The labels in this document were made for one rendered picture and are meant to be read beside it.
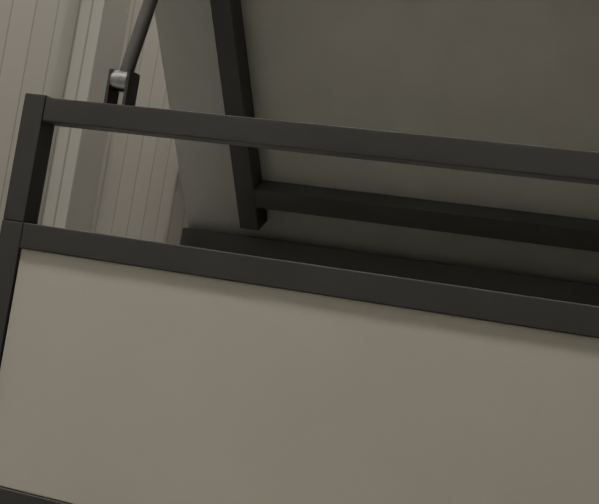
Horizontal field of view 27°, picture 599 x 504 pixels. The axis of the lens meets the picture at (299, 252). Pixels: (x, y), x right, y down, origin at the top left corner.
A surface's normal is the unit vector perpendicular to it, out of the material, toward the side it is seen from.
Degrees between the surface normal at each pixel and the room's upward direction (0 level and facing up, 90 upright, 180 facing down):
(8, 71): 90
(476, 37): 127
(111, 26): 90
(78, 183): 90
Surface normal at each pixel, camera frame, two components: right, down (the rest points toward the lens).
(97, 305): -0.37, -0.11
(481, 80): -0.40, 0.50
